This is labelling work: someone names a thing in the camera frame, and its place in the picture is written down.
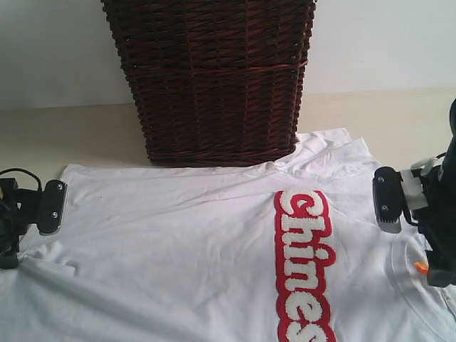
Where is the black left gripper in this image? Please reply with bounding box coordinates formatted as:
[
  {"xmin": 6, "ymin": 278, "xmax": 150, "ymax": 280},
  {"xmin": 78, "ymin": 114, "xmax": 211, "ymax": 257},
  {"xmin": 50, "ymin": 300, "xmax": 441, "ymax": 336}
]
[{"xmin": 0, "ymin": 178, "xmax": 25, "ymax": 270}]

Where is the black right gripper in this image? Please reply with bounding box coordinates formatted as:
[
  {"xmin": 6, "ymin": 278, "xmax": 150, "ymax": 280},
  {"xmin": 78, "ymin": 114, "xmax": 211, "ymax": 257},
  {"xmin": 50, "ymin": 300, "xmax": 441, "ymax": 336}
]
[{"xmin": 415, "ymin": 140, "xmax": 455, "ymax": 287}]

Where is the white t-shirt red lettering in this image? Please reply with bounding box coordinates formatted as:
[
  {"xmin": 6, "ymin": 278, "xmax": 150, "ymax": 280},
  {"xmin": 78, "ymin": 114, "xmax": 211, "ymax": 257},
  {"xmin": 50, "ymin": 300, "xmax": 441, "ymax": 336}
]
[{"xmin": 1, "ymin": 129, "xmax": 455, "ymax": 341}]

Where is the dark brown wicker basket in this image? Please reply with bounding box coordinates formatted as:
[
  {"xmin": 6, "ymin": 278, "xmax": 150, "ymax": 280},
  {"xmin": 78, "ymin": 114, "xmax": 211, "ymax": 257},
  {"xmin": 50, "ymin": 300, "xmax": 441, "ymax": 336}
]
[{"xmin": 102, "ymin": 1, "xmax": 316, "ymax": 167}]

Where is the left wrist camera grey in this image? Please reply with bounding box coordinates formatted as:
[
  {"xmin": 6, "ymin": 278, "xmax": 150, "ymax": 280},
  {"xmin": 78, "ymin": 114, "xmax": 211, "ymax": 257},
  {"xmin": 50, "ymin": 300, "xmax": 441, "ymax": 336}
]
[{"xmin": 15, "ymin": 180, "xmax": 67, "ymax": 235}]

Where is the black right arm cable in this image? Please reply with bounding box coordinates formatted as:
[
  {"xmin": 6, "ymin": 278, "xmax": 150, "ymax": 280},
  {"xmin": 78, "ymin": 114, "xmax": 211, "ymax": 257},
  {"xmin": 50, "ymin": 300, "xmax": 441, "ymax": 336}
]
[{"xmin": 400, "ymin": 206, "xmax": 423, "ymax": 229}]

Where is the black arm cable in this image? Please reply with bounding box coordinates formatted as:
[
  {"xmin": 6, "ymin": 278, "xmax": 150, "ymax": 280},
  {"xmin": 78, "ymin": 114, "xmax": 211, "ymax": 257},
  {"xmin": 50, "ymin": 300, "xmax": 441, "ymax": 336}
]
[
  {"xmin": 0, "ymin": 167, "xmax": 43, "ymax": 250},
  {"xmin": 400, "ymin": 206, "xmax": 423, "ymax": 229}
]

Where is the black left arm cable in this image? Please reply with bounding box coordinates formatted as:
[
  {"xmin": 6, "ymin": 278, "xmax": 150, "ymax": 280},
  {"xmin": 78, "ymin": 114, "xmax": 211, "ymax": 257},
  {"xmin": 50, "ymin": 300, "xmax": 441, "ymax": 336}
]
[{"xmin": 0, "ymin": 167, "xmax": 43, "ymax": 250}]

